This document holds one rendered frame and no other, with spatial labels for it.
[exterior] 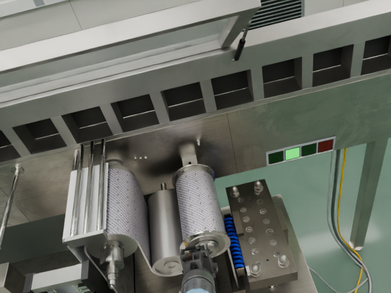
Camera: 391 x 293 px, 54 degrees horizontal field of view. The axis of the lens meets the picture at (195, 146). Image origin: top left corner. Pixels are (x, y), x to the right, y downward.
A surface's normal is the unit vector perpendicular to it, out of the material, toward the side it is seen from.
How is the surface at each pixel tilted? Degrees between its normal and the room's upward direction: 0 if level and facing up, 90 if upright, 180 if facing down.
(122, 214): 42
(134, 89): 90
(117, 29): 53
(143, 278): 0
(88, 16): 90
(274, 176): 0
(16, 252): 90
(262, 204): 0
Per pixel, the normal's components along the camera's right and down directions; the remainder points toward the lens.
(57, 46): 0.00, 0.14
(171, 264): 0.14, 0.69
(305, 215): -0.19, -0.69
